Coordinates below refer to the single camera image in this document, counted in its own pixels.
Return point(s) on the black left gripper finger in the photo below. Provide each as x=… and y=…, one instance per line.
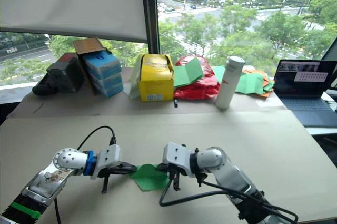
x=106, y=184
x=129, y=168

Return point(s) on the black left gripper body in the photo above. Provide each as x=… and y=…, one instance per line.
x=113, y=170

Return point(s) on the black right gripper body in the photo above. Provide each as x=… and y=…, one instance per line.
x=174, y=168

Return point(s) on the green paper sheet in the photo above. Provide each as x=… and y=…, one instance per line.
x=150, y=180

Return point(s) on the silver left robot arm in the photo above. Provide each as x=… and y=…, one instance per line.
x=47, y=181

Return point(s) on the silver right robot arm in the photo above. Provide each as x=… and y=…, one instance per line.
x=231, y=176

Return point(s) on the folded green paper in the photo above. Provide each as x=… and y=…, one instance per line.
x=188, y=73

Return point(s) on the orange paper sheet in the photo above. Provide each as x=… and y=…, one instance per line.
x=252, y=71

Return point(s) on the small black stick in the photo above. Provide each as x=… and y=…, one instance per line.
x=175, y=103

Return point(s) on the yellow carton box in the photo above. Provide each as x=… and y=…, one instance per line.
x=155, y=89

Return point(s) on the blue wrapped pack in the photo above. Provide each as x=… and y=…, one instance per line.
x=101, y=63
x=111, y=91
x=109, y=80

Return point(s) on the red plastic bag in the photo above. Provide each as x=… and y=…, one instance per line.
x=194, y=91

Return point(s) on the white cylindrical bottle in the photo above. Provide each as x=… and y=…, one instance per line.
x=227, y=87

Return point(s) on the black box with red top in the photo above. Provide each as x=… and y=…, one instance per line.
x=65, y=76

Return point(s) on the green paper pile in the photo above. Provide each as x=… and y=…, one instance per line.
x=250, y=84

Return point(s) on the open brown cardboard box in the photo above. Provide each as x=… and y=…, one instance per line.
x=87, y=44

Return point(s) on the dark grey laptop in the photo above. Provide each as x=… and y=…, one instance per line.
x=305, y=102

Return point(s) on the white roller blind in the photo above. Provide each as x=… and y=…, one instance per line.
x=73, y=2

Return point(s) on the dark slanted bar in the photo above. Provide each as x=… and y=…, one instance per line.
x=330, y=48

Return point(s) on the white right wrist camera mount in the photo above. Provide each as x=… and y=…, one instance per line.
x=176, y=155

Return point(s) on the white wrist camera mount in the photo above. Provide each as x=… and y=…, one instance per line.
x=109, y=156
x=176, y=155

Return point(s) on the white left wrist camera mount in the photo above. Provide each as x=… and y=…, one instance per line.
x=109, y=156

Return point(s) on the dark window frame post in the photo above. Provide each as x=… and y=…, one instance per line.
x=150, y=10

